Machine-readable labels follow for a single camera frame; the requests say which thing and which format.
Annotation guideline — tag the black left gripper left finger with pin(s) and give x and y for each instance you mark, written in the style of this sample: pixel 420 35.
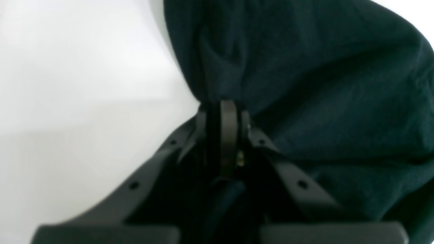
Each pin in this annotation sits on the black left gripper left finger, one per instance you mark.
pixel 105 223

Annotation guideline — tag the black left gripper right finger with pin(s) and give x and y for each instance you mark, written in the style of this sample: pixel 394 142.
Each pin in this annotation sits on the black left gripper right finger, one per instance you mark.
pixel 292 207

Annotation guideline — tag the black T-shirt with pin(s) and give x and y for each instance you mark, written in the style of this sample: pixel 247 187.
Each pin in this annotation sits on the black T-shirt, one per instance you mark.
pixel 342 87

